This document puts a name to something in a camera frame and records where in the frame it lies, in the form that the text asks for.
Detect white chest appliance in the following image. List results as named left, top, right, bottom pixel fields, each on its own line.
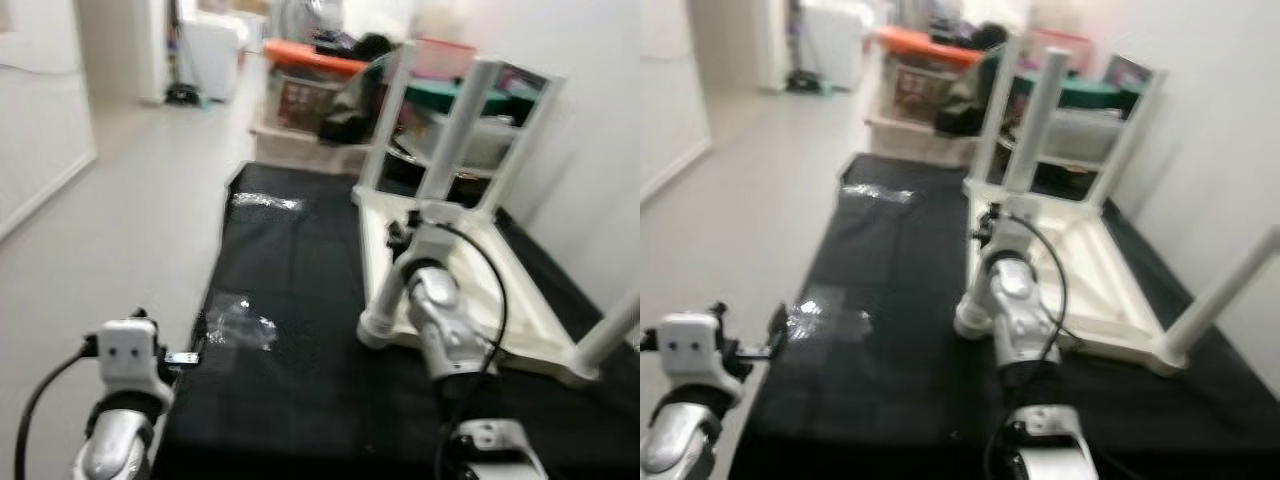
left=800, top=0, right=871, bottom=89
left=180, top=10, right=249, bottom=101

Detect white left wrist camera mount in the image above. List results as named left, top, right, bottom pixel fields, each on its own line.
left=97, top=318, right=176, bottom=406
left=655, top=312, right=746, bottom=401

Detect clear plastic container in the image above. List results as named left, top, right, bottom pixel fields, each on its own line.
left=430, top=110, right=516, bottom=171
left=1040, top=105, right=1126, bottom=166

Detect dark metal basin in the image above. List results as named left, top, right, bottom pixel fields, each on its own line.
left=385, top=140, right=501, bottom=201
left=1000, top=135, right=1111, bottom=196

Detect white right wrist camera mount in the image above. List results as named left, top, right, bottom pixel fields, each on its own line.
left=985, top=215, right=1041, bottom=266
left=400, top=205, right=461, bottom=271

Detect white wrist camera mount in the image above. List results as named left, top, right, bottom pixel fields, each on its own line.
left=655, top=312, right=746, bottom=401
left=97, top=318, right=176, bottom=406
left=400, top=205, right=461, bottom=271
left=985, top=215, right=1041, bottom=266

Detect beige cloth covered table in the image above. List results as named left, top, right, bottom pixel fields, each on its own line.
left=250, top=125, right=376, bottom=176
left=865, top=115, right=986, bottom=166

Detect dark picture frame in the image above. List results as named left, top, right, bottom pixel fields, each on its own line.
left=495, top=62, right=546, bottom=101
left=1105, top=55, right=1156, bottom=93

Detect green pot lid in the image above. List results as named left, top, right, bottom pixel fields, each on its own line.
left=1010, top=72, right=1121, bottom=109
left=400, top=80, right=511, bottom=116

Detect orange lid storage box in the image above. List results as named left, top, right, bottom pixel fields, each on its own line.
left=878, top=25, right=986, bottom=126
left=262, top=38, right=371, bottom=136

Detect white plastic children table top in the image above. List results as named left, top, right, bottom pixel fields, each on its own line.
left=350, top=185, right=611, bottom=386
left=960, top=175, right=1196, bottom=376

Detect black tablecloth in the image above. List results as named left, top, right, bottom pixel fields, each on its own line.
left=150, top=162, right=641, bottom=480
left=728, top=152, right=1280, bottom=480

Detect pink box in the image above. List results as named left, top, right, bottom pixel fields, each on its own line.
left=1025, top=28, right=1091, bottom=76
left=410, top=38, right=479, bottom=83

